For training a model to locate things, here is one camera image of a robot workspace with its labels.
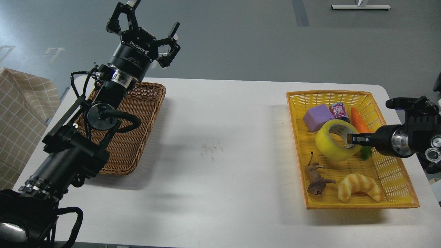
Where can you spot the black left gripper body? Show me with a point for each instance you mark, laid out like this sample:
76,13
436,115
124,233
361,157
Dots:
133,55

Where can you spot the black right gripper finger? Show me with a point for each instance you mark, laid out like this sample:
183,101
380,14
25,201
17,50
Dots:
361,139

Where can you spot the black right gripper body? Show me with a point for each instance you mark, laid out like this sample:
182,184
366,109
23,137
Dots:
389,140

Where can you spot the yellow tape roll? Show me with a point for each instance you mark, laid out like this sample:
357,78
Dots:
328,147

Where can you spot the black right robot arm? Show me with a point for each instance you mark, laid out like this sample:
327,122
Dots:
420,133

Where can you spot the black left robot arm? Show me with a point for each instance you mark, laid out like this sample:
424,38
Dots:
77,144

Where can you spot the orange toy carrot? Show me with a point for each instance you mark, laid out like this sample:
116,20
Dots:
358,122

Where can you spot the small pink can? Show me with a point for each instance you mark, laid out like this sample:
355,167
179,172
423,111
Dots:
339,111

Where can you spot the yellow plastic basket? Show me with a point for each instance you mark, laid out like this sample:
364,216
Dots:
388,172

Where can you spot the brown wicker basket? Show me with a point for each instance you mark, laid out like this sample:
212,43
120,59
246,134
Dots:
125,149

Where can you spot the toy croissant bread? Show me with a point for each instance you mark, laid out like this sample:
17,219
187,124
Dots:
358,183

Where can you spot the purple foam block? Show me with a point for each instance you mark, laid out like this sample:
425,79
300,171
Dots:
317,116

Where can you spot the brown toy lion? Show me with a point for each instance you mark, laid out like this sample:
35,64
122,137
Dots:
317,181

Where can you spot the beige checkered cloth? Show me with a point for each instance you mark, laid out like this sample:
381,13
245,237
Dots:
26,103

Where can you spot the white stand base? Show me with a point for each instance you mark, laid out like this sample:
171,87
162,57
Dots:
361,5

